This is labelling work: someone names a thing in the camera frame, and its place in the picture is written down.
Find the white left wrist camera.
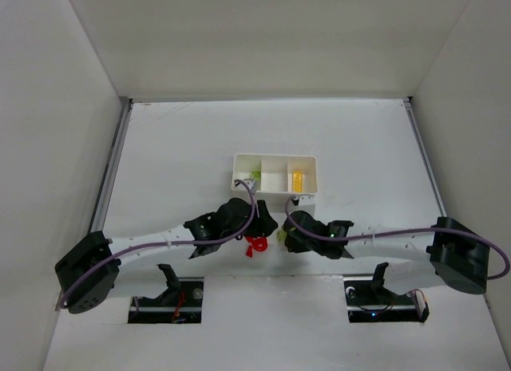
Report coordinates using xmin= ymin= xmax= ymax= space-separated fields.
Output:
xmin=242 ymin=179 xmax=259 ymax=194

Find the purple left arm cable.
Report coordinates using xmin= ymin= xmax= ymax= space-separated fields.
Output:
xmin=59 ymin=179 xmax=259 ymax=308

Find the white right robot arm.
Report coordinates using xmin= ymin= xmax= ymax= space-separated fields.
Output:
xmin=282 ymin=211 xmax=489 ymax=295

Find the small green lego brick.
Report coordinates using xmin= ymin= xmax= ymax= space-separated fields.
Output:
xmin=276 ymin=227 xmax=295 ymax=245

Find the right aluminium rail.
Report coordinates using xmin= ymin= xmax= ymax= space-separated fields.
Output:
xmin=402 ymin=97 xmax=447 ymax=217

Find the long yellow lego brick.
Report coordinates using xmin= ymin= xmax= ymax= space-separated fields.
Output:
xmin=291 ymin=171 xmax=304 ymax=193

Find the left aluminium rail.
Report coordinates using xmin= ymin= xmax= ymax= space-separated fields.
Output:
xmin=86 ymin=97 xmax=133 ymax=235

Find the red lego wing piece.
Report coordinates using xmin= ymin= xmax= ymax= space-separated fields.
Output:
xmin=245 ymin=236 xmax=255 ymax=258

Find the aluminium rail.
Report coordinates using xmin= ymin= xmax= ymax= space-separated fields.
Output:
xmin=402 ymin=97 xmax=447 ymax=217
xmin=86 ymin=97 xmax=133 ymax=235

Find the white three-compartment tray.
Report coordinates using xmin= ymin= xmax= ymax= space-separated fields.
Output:
xmin=232 ymin=154 xmax=318 ymax=206

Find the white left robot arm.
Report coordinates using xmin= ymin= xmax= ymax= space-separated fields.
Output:
xmin=54 ymin=198 xmax=278 ymax=314

